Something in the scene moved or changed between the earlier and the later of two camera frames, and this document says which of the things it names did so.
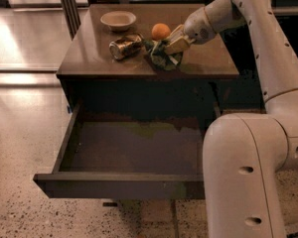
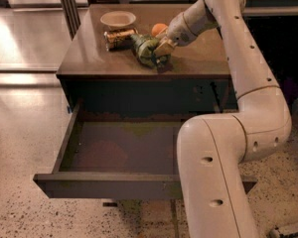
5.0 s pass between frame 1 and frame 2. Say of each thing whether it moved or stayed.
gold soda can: moved
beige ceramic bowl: stayed
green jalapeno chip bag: moved
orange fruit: stayed
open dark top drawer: stayed
